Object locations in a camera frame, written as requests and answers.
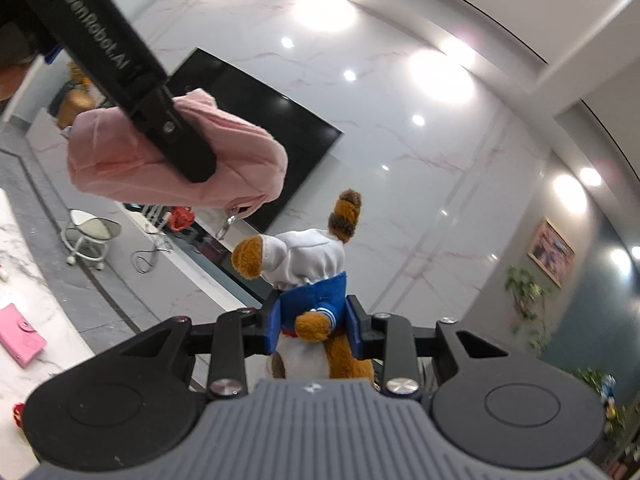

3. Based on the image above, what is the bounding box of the pink card wallet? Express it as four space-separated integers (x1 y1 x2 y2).
0 304 48 364

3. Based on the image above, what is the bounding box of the black cable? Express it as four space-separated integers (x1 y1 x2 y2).
130 244 172 276

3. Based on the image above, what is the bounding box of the small round stool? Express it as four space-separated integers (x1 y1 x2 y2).
62 208 124 271

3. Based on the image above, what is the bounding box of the hanging green plant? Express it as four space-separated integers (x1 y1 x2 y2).
504 265 552 352

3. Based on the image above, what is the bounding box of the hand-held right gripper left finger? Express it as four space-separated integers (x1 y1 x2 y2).
119 291 284 399

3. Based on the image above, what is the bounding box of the black curved television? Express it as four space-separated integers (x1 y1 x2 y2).
166 47 344 234

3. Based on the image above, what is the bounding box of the framed wall picture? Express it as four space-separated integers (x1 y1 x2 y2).
527 217 576 289

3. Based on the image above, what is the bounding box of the brown bear plush sailor outfit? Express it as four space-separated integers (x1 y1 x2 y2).
230 188 377 382

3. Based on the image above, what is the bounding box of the pink fabric pouch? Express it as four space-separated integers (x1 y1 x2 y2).
67 88 289 241

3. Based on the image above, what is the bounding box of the golden vase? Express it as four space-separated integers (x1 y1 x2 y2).
54 86 97 130

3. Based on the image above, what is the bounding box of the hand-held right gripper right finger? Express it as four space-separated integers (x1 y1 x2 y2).
346 294 507 397

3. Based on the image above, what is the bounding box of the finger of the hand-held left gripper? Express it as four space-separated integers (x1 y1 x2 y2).
132 84 218 184

